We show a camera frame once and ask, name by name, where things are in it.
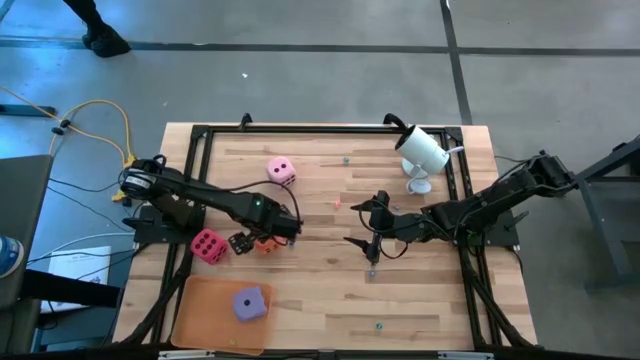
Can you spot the red foam die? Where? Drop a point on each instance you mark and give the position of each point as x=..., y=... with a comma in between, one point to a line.
x=209, y=246

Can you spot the yellow plug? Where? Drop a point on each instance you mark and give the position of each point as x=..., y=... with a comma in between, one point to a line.
x=130, y=161
x=120, y=196

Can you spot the black frame clamp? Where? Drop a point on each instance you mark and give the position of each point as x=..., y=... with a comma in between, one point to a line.
x=395, y=120
x=245, y=120

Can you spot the black metal table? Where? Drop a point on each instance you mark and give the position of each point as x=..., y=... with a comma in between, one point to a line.
x=600, y=167

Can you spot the person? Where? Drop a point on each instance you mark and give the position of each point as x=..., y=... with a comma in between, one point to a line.
x=105, y=42

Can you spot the white paper sheet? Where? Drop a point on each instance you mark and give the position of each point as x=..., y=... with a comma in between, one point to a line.
x=80, y=265

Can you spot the white table camera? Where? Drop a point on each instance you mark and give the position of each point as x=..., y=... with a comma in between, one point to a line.
x=422, y=150

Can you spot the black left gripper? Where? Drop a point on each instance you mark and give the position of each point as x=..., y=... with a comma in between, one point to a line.
x=277, y=222

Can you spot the black desk beam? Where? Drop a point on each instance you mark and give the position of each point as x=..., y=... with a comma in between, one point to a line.
x=70, y=290

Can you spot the light pink foam die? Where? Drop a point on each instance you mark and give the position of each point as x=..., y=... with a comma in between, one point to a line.
x=280, y=170

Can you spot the silver table bracket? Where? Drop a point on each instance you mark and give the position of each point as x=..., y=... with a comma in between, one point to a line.
x=185, y=355
x=465, y=356

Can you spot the black floor bar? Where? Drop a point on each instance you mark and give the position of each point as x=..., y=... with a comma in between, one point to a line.
x=30, y=110

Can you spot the purple foam die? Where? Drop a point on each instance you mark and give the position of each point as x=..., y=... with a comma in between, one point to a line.
x=250, y=305

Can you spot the grey desk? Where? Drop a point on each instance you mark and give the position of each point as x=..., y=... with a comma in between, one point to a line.
x=22, y=200

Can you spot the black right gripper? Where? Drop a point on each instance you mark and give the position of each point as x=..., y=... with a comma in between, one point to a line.
x=400, y=227

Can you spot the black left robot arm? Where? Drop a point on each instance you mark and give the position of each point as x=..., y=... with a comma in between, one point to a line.
x=210, y=195

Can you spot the orange plastic tray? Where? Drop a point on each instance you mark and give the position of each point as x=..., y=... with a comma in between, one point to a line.
x=200, y=315

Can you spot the blue white round object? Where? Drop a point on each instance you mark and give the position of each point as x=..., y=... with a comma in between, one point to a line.
x=10, y=255

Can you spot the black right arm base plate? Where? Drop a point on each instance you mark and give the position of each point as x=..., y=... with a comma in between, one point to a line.
x=505, y=236

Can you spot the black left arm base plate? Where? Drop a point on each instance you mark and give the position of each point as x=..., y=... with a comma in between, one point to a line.
x=150, y=232

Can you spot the black metal frame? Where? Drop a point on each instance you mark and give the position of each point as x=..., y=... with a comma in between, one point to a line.
x=325, y=129

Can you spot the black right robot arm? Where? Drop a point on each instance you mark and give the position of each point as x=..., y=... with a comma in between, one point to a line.
x=500, y=202

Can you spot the orange foam die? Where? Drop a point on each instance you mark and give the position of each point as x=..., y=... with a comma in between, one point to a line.
x=267, y=246

